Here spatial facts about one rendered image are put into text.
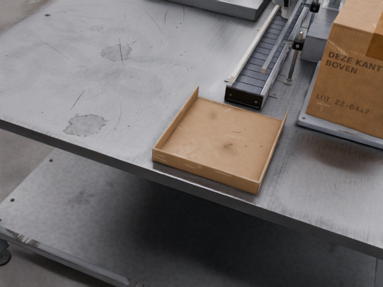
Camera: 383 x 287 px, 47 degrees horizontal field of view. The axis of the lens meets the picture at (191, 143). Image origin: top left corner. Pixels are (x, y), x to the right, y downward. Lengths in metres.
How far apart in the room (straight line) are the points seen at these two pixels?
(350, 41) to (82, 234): 1.12
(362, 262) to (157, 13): 1.19
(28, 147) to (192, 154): 1.45
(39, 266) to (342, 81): 1.33
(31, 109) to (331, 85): 0.78
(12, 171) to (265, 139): 1.45
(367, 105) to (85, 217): 1.08
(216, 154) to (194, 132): 0.09
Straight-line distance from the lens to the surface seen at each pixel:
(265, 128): 1.20
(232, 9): 1.77
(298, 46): 1.35
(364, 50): 1.15
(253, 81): 1.29
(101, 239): 1.68
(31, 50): 1.51
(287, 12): 1.68
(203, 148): 1.10
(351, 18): 1.17
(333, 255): 1.77
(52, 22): 1.68
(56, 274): 1.88
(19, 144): 2.45
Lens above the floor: 1.56
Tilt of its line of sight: 41 degrees down
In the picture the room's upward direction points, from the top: 6 degrees clockwise
